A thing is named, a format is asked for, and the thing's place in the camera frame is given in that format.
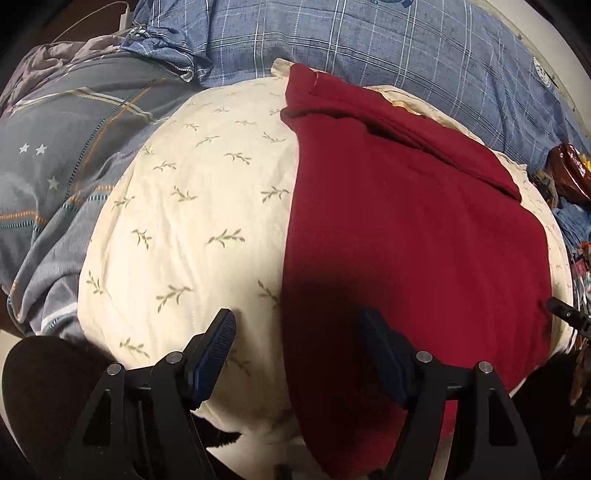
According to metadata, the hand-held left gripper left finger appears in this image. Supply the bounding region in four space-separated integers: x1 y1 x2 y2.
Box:
28 308 237 480

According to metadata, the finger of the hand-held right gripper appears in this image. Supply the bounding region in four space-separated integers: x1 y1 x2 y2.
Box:
546 296 591 335

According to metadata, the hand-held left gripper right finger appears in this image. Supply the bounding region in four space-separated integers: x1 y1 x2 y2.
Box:
358 307 543 480

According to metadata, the red knit sweater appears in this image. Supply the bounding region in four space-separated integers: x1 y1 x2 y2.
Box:
279 62 557 480

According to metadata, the blue denim garment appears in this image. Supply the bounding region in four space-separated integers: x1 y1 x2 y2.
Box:
554 203 591 252

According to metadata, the cream leaf-print pillow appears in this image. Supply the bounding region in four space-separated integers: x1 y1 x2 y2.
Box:
78 58 575 467

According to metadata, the brown glossy bag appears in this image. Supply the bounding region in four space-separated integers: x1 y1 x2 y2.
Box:
547 142 591 204

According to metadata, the dark cloth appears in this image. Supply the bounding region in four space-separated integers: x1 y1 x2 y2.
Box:
0 336 121 480

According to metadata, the blue plaid duvet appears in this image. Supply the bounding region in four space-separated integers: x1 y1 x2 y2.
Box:
121 0 591 171

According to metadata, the grey wrinkled cloth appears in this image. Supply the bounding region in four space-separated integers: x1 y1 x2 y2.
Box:
0 34 134 116

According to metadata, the white charger with cable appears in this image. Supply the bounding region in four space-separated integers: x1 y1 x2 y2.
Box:
46 0 144 47

